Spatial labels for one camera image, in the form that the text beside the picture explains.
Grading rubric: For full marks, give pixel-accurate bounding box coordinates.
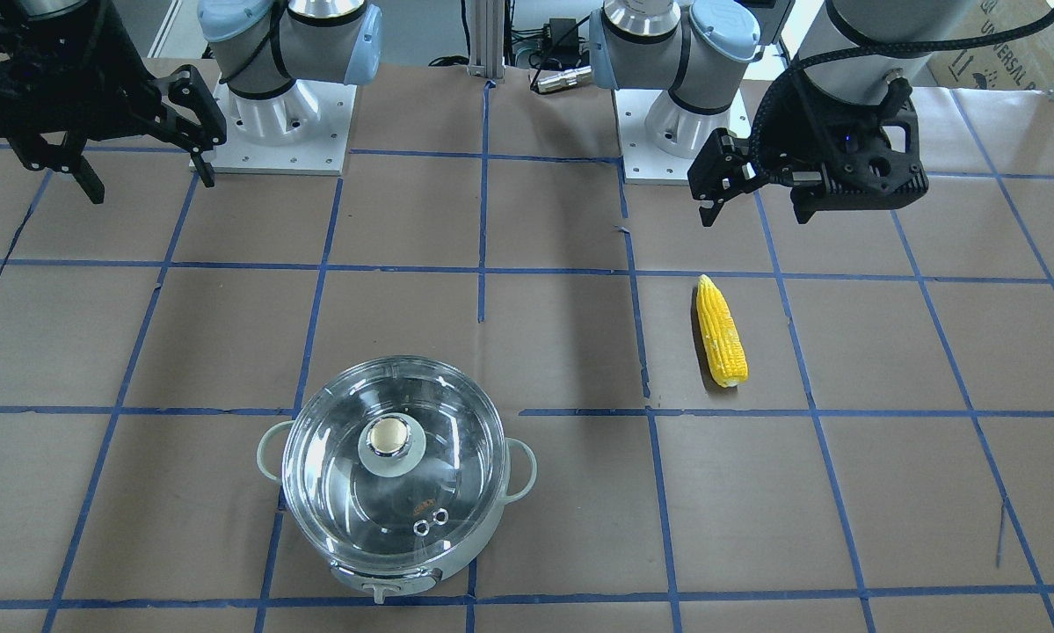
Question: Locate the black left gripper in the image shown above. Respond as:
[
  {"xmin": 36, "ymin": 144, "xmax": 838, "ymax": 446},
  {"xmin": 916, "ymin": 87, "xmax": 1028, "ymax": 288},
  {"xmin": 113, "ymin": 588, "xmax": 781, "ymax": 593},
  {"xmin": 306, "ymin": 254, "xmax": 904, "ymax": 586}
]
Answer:
[{"xmin": 687, "ymin": 88, "xmax": 931, "ymax": 228}]

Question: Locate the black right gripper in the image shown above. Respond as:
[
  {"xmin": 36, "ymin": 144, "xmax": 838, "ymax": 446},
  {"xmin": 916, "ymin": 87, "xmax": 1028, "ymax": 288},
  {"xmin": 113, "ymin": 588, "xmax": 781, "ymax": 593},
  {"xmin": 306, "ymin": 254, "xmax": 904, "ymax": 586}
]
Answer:
[{"xmin": 0, "ymin": 1, "xmax": 228, "ymax": 205}]

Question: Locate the glass pot lid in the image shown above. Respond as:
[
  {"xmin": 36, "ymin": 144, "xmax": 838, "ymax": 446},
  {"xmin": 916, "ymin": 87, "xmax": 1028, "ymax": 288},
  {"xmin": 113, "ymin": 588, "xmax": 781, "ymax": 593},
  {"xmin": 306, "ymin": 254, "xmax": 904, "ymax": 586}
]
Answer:
[{"xmin": 281, "ymin": 355, "xmax": 507, "ymax": 558}]

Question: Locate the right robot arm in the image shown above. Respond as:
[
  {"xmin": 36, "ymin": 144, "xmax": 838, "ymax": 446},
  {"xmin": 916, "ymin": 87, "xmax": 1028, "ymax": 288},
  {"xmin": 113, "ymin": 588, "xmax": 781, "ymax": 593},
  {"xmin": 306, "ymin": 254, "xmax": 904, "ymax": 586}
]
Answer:
[{"xmin": 0, "ymin": 1, "xmax": 382, "ymax": 204}]

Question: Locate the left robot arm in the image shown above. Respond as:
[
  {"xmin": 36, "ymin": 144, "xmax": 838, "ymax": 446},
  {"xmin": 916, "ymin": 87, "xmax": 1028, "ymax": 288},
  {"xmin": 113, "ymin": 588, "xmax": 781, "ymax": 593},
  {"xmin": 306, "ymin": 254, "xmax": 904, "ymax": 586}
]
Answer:
[{"xmin": 588, "ymin": 1, "xmax": 1054, "ymax": 228}]

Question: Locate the yellow corn cob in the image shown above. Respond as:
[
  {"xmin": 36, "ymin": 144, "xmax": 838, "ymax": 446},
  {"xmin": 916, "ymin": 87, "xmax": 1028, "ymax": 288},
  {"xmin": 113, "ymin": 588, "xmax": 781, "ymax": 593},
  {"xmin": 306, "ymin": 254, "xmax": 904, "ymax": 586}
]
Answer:
[{"xmin": 694, "ymin": 275, "xmax": 749, "ymax": 389}]

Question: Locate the pale green cooking pot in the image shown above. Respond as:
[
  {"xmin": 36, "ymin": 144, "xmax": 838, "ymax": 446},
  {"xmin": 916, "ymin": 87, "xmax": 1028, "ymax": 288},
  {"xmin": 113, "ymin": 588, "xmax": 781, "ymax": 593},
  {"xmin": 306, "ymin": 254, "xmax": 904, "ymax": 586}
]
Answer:
[{"xmin": 256, "ymin": 355, "xmax": 538, "ymax": 604}]

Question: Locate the cardboard box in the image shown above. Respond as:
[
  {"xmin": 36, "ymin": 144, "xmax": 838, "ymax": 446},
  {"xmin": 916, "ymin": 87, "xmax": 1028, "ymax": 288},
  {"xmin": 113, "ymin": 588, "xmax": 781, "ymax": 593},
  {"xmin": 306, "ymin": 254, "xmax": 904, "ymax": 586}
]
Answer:
[{"xmin": 926, "ymin": 1, "xmax": 1054, "ymax": 90}]

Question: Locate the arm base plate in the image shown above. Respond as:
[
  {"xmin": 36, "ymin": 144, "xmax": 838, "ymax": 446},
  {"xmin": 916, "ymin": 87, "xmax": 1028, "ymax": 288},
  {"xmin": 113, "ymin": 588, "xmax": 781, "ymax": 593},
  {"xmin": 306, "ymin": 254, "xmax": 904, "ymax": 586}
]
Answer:
[
  {"xmin": 202, "ymin": 80, "xmax": 358, "ymax": 176},
  {"xmin": 613, "ymin": 88, "xmax": 752, "ymax": 186}
]

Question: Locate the aluminium frame post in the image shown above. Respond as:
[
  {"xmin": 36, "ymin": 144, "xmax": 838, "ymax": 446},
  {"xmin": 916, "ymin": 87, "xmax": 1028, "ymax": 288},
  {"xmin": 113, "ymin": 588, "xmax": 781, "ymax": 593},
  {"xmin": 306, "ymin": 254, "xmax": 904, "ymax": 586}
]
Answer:
[{"xmin": 465, "ymin": 0, "xmax": 510, "ymax": 84}]

